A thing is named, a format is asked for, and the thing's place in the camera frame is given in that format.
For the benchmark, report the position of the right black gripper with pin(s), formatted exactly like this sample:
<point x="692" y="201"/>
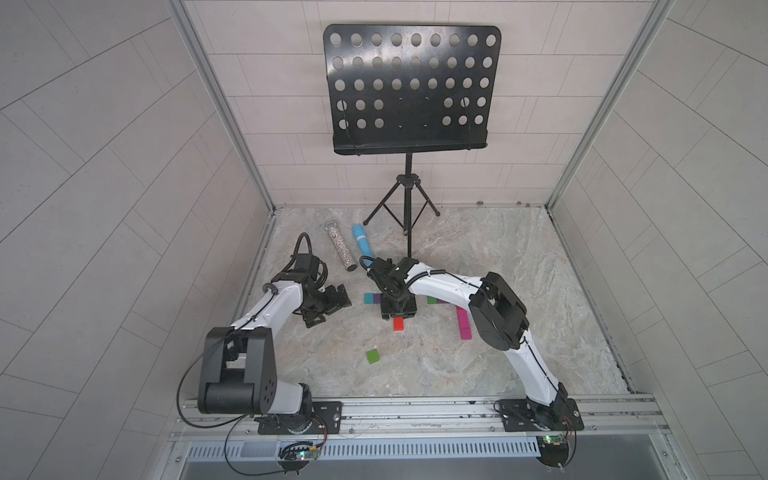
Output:
<point x="398" y="305"/>

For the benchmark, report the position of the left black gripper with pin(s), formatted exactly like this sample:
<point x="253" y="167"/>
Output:
<point x="327" y="299"/>

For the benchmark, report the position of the magenta rectangular block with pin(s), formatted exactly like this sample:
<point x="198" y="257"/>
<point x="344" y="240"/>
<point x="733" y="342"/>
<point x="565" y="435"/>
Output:
<point x="465" y="330"/>

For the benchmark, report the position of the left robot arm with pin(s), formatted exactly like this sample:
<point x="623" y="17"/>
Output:
<point x="238" y="366"/>

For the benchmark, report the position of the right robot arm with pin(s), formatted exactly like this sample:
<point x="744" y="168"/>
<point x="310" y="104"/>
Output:
<point x="500" y="318"/>

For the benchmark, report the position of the glittery silver microphone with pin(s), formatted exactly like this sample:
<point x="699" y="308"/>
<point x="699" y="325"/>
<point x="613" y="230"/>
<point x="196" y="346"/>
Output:
<point x="340" y="245"/>

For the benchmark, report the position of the blue microphone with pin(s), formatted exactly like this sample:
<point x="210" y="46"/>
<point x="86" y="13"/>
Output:
<point x="361" y="238"/>

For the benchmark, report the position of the left circuit board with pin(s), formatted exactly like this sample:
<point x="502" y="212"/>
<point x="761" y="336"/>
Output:
<point x="296" y="456"/>

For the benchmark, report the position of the circuit board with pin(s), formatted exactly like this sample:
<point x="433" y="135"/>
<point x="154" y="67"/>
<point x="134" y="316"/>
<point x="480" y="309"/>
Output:
<point x="554" y="451"/>
<point x="296" y="456"/>

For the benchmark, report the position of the black perforated music stand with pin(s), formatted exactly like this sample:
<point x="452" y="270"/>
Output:
<point x="407" y="89"/>

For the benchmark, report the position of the right circuit board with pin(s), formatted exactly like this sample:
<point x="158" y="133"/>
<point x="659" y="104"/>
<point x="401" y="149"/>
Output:
<point x="554" y="451"/>

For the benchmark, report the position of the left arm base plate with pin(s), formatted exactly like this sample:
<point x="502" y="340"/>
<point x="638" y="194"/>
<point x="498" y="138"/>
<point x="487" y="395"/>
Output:
<point x="323" y="417"/>

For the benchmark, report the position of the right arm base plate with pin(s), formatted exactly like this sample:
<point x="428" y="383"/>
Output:
<point x="524" y="415"/>

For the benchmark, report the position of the aluminium front rail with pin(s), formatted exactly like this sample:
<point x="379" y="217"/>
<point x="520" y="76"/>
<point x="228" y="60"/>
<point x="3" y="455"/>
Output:
<point x="440" y="417"/>

